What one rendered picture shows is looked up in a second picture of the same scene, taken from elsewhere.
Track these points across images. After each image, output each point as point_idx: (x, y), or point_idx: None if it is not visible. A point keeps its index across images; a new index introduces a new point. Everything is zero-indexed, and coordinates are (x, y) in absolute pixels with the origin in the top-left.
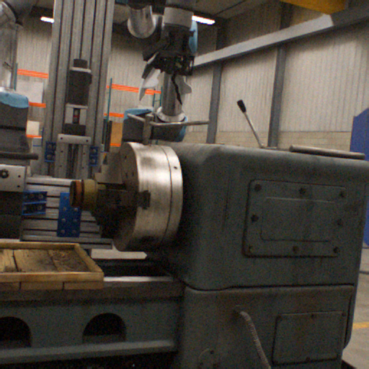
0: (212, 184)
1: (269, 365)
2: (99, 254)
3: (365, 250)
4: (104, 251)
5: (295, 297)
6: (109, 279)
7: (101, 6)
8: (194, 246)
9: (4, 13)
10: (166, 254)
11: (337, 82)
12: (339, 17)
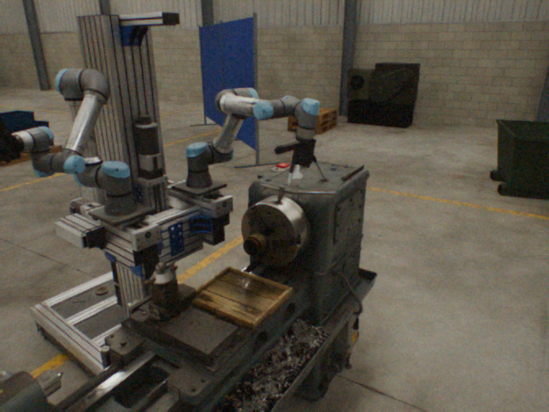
0: (327, 219)
1: (341, 288)
2: (42, 214)
3: (236, 142)
4: (44, 209)
5: (348, 252)
6: None
7: (145, 62)
8: (319, 252)
9: (100, 102)
10: None
11: None
12: None
